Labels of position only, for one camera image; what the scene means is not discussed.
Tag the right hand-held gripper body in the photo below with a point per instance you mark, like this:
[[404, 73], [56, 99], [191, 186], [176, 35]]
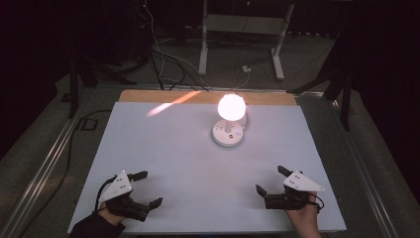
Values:
[[298, 185]]

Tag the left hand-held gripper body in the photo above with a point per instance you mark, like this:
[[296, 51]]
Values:
[[119, 188]]

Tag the white globe table lamp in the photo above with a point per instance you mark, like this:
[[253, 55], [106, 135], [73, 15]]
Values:
[[231, 115]]

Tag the person's left hand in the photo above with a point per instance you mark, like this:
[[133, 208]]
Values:
[[110, 215]]

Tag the person's right hand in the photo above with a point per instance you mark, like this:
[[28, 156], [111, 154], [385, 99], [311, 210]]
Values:
[[305, 219]]

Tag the white table cover sheet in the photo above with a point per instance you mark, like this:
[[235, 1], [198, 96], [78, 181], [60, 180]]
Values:
[[198, 172]]

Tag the dark floor socket plate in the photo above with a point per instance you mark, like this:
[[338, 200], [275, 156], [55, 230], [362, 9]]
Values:
[[87, 124]]

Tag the black metal stand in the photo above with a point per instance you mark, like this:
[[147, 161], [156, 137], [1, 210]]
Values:
[[340, 82], [79, 76]]

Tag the white power plug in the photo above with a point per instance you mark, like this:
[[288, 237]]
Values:
[[246, 69]]

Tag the white metal stand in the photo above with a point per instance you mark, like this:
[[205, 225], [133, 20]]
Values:
[[242, 24]]

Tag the aluminium floor rail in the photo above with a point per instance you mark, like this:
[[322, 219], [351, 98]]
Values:
[[43, 168], [363, 168]]

